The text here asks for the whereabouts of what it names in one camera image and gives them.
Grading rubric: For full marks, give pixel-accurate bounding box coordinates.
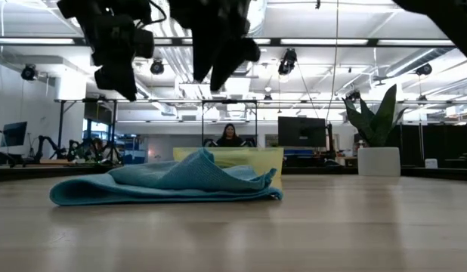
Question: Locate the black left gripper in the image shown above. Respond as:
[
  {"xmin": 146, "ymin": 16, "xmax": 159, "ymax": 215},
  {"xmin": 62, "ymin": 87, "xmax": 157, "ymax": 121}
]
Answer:
[{"xmin": 57, "ymin": 0, "xmax": 154, "ymax": 102}]

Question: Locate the snake plant in white pot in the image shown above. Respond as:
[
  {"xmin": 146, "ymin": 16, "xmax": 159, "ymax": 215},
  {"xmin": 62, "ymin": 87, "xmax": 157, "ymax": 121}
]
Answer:
[{"xmin": 342, "ymin": 83, "xmax": 409, "ymax": 177}]

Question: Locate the black office partition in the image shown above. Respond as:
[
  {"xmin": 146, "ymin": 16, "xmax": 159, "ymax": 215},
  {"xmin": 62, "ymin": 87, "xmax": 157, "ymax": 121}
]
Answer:
[{"xmin": 398, "ymin": 123, "xmax": 467, "ymax": 167}]

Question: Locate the black ceiling spotlight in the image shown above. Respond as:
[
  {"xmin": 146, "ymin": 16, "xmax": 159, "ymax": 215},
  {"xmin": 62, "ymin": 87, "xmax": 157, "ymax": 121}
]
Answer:
[
  {"xmin": 414, "ymin": 63, "xmax": 433, "ymax": 77},
  {"xmin": 20, "ymin": 63, "xmax": 39, "ymax": 82},
  {"xmin": 277, "ymin": 48, "xmax": 298, "ymax": 76},
  {"xmin": 149, "ymin": 58, "xmax": 165, "ymax": 76}
]

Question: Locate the small black monitor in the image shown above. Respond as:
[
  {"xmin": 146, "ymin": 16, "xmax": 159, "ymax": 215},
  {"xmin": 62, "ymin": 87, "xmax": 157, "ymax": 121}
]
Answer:
[{"xmin": 1, "ymin": 121, "xmax": 29, "ymax": 147}]

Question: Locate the yellow translucent plastic bin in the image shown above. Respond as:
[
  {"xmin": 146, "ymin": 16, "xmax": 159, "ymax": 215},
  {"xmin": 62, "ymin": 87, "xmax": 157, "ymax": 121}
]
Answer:
[{"xmin": 172, "ymin": 147, "xmax": 284, "ymax": 190}]

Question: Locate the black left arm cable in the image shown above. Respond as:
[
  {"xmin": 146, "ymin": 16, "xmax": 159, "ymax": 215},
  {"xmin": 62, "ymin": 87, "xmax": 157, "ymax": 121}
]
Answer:
[{"xmin": 147, "ymin": 0, "xmax": 168, "ymax": 26}]

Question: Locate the large black computer monitor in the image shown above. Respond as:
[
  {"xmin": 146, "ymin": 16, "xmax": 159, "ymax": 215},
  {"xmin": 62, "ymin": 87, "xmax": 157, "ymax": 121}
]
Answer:
[{"xmin": 277, "ymin": 116, "xmax": 328, "ymax": 148}]

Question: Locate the black workstation frame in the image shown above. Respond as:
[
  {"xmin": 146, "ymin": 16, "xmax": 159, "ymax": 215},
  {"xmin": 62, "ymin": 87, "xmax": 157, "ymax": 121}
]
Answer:
[{"xmin": 57, "ymin": 97, "xmax": 119, "ymax": 163}]

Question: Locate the teal microfiber towel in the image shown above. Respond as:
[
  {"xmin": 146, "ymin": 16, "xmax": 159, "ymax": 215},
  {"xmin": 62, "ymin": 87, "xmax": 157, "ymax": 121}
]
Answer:
[{"xmin": 48, "ymin": 147, "xmax": 284, "ymax": 207}]

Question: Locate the overhead light bar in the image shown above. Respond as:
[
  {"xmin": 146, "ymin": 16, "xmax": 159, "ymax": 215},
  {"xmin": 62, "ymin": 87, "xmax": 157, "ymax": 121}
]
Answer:
[{"xmin": 0, "ymin": 36, "xmax": 456, "ymax": 48}]

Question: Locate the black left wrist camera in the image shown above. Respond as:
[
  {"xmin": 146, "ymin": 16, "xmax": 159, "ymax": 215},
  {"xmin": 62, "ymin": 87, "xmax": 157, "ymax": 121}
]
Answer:
[{"xmin": 133, "ymin": 28, "xmax": 156, "ymax": 60}]

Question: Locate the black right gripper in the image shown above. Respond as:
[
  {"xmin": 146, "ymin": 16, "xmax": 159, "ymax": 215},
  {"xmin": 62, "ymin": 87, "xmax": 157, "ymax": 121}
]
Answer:
[{"xmin": 167, "ymin": 0, "xmax": 262, "ymax": 93}]

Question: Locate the lit blue monitor screen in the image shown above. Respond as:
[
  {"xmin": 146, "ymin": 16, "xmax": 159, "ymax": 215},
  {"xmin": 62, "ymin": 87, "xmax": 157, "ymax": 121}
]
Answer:
[{"xmin": 83, "ymin": 119, "xmax": 107, "ymax": 133}]

